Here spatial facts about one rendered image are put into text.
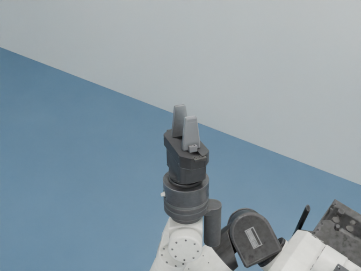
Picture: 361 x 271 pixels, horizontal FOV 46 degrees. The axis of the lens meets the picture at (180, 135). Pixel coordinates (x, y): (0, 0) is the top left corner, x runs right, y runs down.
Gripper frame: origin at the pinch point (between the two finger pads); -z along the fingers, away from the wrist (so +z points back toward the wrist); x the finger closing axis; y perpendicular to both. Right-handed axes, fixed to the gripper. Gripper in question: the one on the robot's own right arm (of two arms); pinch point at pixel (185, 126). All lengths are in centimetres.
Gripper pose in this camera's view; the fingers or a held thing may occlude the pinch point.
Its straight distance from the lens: 75.3
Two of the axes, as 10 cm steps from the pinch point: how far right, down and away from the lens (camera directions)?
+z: 0.2, 8.9, 4.6
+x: 3.5, 4.2, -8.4
